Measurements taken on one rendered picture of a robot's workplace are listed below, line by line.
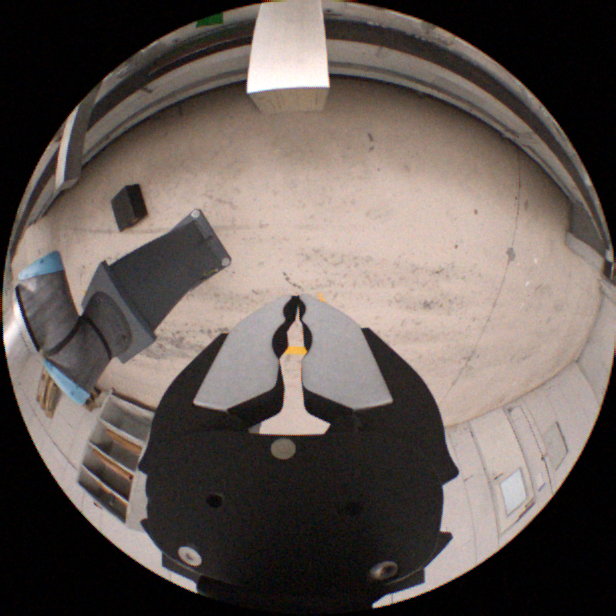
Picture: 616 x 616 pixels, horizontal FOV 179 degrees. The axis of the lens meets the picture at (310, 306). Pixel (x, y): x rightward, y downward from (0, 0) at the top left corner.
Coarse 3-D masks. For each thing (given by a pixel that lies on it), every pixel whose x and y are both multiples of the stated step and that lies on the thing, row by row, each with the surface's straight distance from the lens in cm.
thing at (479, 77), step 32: (352, 32) 42; (384, 32) 42; (416, 32) 44; (448, 64) 49; (480, 64) 50; (128, 96) 56; (512, 96) 56; (544, 128) 68; (576, 160) 93; (32, 192) 97
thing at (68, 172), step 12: (96, 96) 35; (84, 108) 33; (72, 120) 32; (84, 120) 32; (72, 132) 31; (84, 132) 31; (72, 144) 30; (60, 156) 31; (72, 156) 29; (60, 168) 30; (72, 168) 29; (60, 180) 29; (72, 180) 29
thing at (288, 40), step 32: (288, 0) 15; (320, 0) 15; (256, 32) 12; (288, 32) 11; (320, 32) 11; (256, 64) 10; (288, 64) 10; (320, 64) 10; (256, 96) 9; (288, 96) 10; (320, 96) 10
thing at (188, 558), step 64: (192, 448) 6; (256, 448) 6; (320, 448) 5; (384, 448) 6; (192, 512) 6; (256, 512) 5; (320, 512) 5; (384, 512) 5; (192, 576) 7; (256, 576) 5; (320, 576) 5; (384, 576) 6
